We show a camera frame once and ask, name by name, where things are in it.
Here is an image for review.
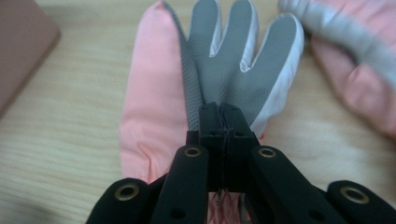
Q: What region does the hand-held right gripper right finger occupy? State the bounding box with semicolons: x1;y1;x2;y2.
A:
222;103;347;224

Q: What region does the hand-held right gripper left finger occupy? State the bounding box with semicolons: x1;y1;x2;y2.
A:
148;102;225;224

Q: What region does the pink ski glove grey palm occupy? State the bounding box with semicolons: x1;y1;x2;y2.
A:
119;0;305;224

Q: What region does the pink plastic basin grey rim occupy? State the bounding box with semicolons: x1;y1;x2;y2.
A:
0;0;62;119

